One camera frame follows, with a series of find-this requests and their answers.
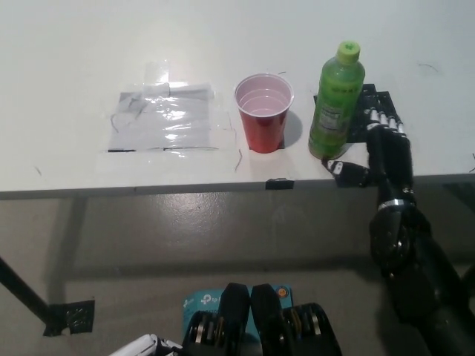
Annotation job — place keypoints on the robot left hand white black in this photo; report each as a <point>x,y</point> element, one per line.
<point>148,346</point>

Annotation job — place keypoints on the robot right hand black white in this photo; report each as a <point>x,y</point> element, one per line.
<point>391,163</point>

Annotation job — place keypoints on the green tea bottle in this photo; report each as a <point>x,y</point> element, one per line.
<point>334,107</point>

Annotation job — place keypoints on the red plastic cup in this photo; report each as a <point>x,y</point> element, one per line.
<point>264,115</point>

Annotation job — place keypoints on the large black tape square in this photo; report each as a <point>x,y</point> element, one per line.
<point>376,98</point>

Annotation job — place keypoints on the teal router box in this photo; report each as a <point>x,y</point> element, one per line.
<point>200,300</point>

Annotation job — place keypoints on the small black tape strip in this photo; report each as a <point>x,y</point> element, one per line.
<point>279,184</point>

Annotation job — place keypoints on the black table leg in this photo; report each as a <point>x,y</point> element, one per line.
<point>22,293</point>

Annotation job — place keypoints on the grey sheet under clear tape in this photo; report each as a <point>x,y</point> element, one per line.
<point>159,122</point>

